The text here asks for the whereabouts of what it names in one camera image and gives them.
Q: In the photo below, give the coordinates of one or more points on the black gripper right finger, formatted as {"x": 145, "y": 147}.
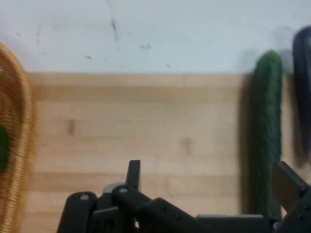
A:
{"x": 297, "y": 208}

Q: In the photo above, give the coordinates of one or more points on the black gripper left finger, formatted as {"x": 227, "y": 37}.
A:
{"x": 126, "y": 206}

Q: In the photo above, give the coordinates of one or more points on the long dark green cucumber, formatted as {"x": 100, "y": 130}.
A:
{"x": 266, "y": 121}

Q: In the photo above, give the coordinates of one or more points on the light wooden cutting board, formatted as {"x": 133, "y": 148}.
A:
{"x": 145, "y": 126}

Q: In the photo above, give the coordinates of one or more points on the dark purple eggplant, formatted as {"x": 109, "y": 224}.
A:
{"x": 303, "y": 97}

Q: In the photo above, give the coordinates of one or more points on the small green vegetable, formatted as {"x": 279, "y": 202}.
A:
{"x": 3, "y": 148}

